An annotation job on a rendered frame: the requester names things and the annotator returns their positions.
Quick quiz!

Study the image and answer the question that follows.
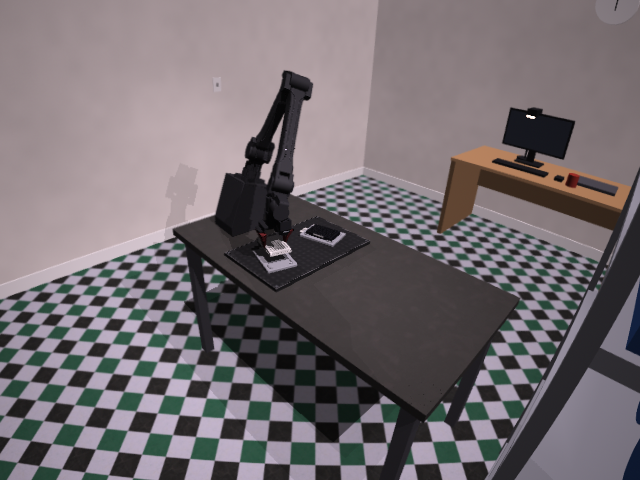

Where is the white well plate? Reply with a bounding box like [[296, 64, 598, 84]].
[[264, 235, 292, 257]]

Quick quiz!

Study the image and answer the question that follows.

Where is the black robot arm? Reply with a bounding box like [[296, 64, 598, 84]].
[[235, 70, 313, 236]]

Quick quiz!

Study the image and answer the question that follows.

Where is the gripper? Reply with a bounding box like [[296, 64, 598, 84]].
[[255, 220, 293, 249]]

